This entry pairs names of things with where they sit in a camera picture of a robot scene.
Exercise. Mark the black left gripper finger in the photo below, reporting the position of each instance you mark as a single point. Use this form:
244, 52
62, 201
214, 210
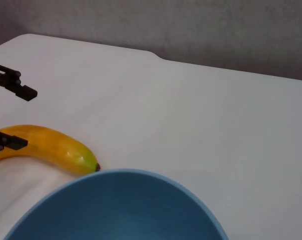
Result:
10, 141
13, 80

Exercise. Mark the yellow plastic banana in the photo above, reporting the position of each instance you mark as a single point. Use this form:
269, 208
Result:
53, 145

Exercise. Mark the blue plastic bowl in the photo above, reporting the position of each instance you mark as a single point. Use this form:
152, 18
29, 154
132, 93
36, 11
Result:
120, 212

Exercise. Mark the white table cover cloth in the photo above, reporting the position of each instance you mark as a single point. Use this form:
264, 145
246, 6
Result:
178, 112

